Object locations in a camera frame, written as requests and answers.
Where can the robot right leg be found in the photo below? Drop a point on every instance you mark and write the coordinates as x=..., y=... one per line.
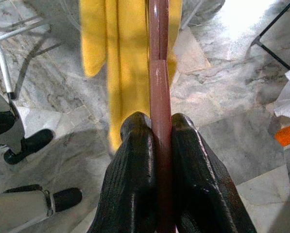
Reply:
x=18, y=208

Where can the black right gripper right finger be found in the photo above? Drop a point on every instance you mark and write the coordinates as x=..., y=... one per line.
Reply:
x=200, y=189

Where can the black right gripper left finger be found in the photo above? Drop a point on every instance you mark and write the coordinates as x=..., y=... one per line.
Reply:
x=132, y=174

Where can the yellow garment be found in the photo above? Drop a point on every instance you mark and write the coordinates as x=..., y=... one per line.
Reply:
x=130, y=48

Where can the pink plastic hanger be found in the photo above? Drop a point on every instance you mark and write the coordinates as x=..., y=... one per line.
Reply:
x=160, y=85

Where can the orange garment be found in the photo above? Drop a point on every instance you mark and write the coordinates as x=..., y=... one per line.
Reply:
x=289, y=134

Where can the black metal drying rack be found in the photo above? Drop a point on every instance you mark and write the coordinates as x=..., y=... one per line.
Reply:
x=273, y=55

